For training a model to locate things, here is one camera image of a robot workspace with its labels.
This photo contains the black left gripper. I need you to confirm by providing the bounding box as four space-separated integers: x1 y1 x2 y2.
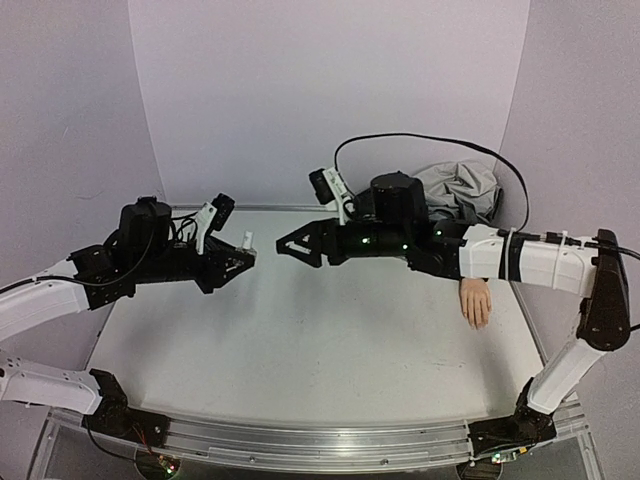
135 235 257 295

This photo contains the small nail polish bottle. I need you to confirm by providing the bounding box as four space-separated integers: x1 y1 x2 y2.
237 247 257 257

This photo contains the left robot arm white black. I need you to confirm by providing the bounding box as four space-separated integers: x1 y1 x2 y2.
1 194 257 437

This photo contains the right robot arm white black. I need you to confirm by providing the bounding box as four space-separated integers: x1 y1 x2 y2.
276 169 633 458

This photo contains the grey crumpled cloth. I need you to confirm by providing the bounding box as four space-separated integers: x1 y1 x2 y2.
415 160 503 225

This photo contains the mannequin hand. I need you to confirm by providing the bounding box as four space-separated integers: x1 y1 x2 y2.
459 278 492 330

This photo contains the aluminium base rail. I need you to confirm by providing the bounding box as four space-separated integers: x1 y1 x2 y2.
50 396 601 478

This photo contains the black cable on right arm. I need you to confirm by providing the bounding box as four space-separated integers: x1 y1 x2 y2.
333 132 640 261

